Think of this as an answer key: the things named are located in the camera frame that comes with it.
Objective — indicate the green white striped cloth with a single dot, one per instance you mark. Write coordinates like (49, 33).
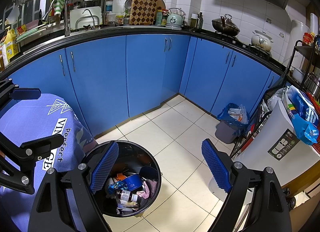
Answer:
(59, 5)

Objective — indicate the dark wok with lid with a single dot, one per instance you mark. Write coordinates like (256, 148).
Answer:
(226, 28)

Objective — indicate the pale glass oil bottle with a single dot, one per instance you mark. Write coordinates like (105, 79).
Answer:
(194, 21)

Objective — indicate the checkered wooden cutting board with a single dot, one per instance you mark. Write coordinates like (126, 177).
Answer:
(142, 6)

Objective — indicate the white plastic tub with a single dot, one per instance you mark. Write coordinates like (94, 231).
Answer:
(75, 13)

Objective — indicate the blue snack pack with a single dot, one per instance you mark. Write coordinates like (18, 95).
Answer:
(302, 117)

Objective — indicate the black gas stove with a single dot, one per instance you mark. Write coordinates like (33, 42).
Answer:
(242, 44)

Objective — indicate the grey bin with blue bag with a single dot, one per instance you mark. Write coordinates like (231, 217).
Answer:
(226, 133)

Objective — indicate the black round trash bin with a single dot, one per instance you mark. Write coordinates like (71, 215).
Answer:
(140, 154)

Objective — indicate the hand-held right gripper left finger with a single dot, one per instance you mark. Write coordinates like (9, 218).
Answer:
(105, 167)

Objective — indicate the dark blue round container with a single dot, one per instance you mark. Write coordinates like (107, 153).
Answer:
(147, 172)

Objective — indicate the silver pill blister pack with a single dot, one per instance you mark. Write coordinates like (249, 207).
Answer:
(127, 207)

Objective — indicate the chrome pull-out faucet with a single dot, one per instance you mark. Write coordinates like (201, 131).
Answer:
(66, 21)

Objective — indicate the brown medicine bottle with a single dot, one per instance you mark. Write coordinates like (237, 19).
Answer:
(126, 195)

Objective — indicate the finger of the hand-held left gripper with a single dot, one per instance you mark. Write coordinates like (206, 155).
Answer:
(42, 145)
(26, 94)

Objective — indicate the blue plastic bowl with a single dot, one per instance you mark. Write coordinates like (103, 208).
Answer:
(132, 180)

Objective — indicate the white plastic bag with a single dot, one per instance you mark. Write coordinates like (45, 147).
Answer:
(275, 100)

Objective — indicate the white tall appliance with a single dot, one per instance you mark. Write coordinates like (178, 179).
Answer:
(262, 152)

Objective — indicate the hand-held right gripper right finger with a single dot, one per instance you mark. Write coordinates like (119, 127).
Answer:
(216, 167)

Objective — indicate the yellow detergent bottle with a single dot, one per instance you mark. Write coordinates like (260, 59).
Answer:
(11, 46)

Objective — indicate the steel pot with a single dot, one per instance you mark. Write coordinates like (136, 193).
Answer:
(313, 83)

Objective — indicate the red lidded jar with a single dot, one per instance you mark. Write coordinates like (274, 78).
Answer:
(165, 18)

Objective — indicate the white ceramic pot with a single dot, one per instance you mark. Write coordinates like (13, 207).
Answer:
(261, 41)

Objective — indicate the dark glass bottle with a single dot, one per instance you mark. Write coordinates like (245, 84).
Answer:
(200, 21)

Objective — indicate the green lidded jar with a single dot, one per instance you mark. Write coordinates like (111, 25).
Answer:
(159, 18)

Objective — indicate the blue printed tablecloth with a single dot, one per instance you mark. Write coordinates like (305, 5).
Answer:
(25, 122)

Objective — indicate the small chrome faucet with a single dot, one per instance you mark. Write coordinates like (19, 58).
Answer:
(77, 23)

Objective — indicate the mint green kettle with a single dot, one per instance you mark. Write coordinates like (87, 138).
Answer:
(173, 20)

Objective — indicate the pink checkered wrapper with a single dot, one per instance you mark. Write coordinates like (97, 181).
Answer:
(151, 188)

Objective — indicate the black kitchen countertop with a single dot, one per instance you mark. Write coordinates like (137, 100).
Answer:
(150, 31)

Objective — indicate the blue kitchen cabinet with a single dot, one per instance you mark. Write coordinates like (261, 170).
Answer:
(112, 71)

